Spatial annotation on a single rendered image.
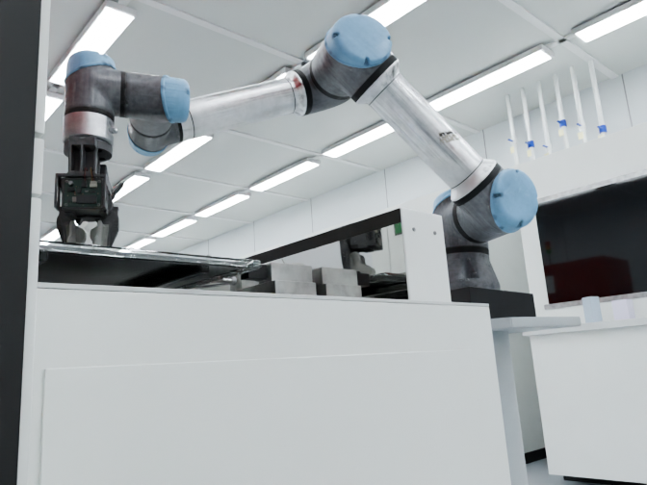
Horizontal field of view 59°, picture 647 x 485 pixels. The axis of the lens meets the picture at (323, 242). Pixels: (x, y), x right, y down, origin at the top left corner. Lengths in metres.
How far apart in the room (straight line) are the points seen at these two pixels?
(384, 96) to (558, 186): 2.85
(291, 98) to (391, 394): 0.73
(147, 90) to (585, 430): 3.05
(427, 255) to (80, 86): 0.59
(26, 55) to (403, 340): 0.50
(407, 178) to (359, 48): 4.75
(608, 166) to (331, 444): 3.35
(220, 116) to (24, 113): 0.90
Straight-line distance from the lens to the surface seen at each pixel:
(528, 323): 1.16
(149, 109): 0.99
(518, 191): 1.16
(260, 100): 1.17
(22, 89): 0.26
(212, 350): 0.50
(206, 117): 1.13
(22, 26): 0.27
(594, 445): 3.56
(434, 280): 0.82
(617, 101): 4.89
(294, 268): 0.88
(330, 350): 0.58
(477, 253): 1.24
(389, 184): 5.96
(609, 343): 3.46
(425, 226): 0.83
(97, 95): 0.98
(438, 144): 1.13
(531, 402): 4.58
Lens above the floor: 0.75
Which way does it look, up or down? 12 degrees up
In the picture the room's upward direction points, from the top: 4 degrees counter-clockwise
